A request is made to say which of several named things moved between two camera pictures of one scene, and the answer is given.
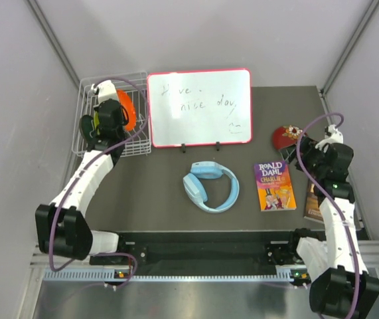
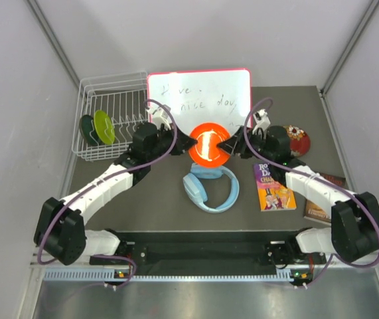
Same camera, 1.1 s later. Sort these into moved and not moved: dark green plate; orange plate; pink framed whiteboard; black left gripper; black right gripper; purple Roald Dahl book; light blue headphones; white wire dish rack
Moved: orange plate; black right gripper; black left gripper
Not moved: purple Roald Dahl book; white wire dish rack; dark green plate; light blue headphones; pink framed whiteboard
